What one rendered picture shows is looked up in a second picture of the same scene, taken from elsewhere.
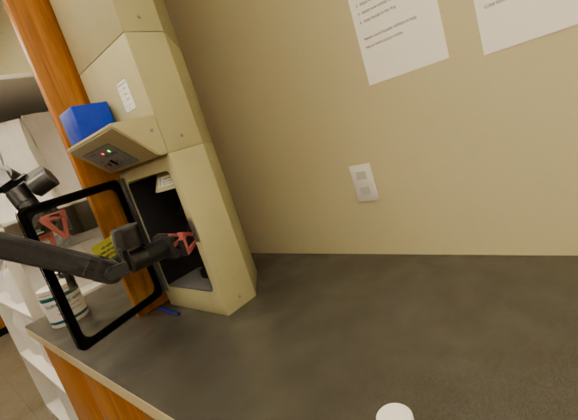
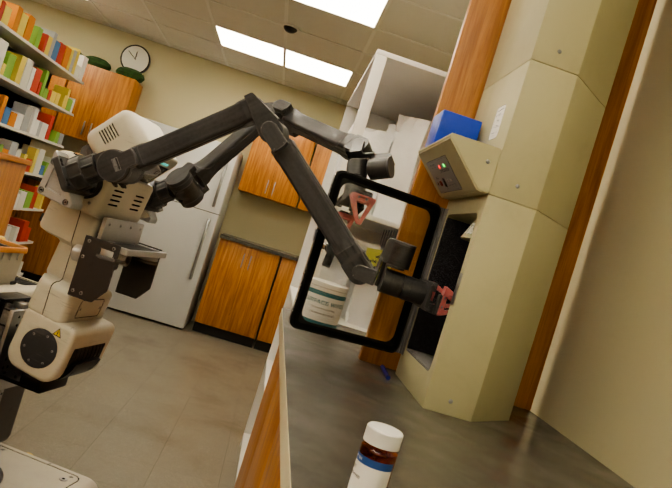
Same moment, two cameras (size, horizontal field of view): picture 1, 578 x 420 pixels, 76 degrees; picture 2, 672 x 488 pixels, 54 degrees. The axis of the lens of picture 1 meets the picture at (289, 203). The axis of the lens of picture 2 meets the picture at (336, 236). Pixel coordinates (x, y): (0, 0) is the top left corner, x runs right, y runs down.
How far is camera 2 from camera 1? 0.53 m
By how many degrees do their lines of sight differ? 42
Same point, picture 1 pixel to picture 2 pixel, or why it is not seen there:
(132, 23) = (545, 54)
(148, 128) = (485, 158)
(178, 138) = (510, 187)
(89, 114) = (455, 125)
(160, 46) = (562, 88)
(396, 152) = not seen: outside the picture
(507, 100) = not seen: outside the picture
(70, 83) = (471, 95)
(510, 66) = not seen: outside the picture
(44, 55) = (468, 59)
